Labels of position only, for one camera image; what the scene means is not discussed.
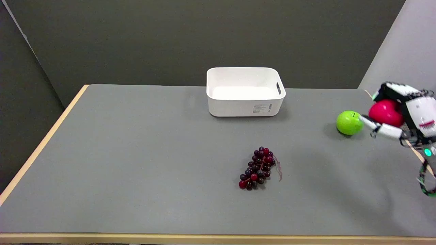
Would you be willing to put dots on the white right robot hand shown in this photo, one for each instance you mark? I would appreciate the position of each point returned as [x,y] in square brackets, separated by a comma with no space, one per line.
[418,112]

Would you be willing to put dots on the red apple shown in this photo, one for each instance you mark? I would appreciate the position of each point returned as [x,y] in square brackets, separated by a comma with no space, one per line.
[384,113]

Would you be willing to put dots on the green apple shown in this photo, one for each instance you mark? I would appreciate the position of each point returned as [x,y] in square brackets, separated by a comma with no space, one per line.
[348,123]

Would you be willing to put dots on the white plastic box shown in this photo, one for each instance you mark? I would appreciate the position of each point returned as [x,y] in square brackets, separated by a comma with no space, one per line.
[244,92]

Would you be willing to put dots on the dark red grape bunch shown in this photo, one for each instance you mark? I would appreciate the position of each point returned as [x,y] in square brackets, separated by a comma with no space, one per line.
[258,168]

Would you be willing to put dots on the grey table mat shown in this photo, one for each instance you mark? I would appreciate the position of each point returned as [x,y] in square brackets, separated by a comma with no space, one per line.
[211,163]

